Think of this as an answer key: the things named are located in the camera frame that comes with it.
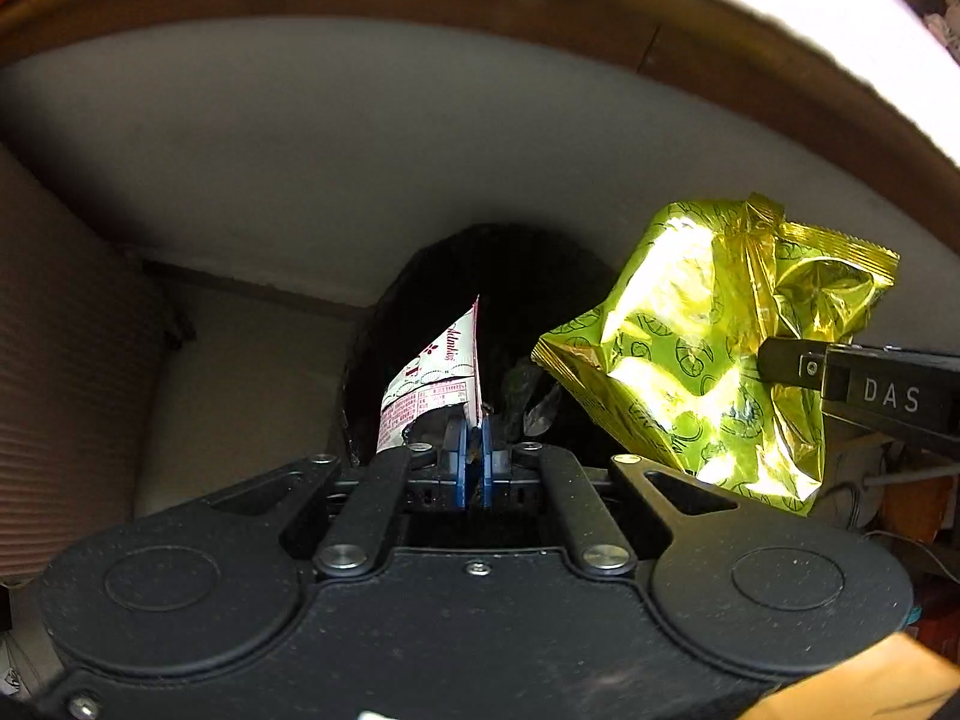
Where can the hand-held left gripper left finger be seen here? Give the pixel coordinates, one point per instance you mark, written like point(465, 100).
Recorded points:
point(456, 465)

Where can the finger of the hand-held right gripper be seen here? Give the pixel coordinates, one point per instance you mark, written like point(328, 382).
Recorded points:
point(795, 366)

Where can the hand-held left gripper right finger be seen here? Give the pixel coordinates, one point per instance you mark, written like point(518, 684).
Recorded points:
point(489, 465)

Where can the pink and white snack wrapper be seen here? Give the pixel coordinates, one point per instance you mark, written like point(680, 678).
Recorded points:
point(435, 382)

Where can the large yellow foil snack bag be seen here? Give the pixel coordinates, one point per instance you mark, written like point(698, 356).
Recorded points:
point(675, 330)

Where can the black trash bin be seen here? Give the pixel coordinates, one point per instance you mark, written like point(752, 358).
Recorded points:
point(510, 277)

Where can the person's left forearm yellow sleeve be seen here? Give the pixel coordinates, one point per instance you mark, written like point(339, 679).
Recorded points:
point(855, 682)

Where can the white round device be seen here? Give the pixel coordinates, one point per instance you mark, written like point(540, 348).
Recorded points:
point(844, 480)

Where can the orange box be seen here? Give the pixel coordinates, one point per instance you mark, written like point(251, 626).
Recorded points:
point(915, 506)

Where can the brown ribbed panel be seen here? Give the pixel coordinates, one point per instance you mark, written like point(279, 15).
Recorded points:
point(67, 360)

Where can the wooden table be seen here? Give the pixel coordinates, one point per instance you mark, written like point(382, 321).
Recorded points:
point(450, 7)

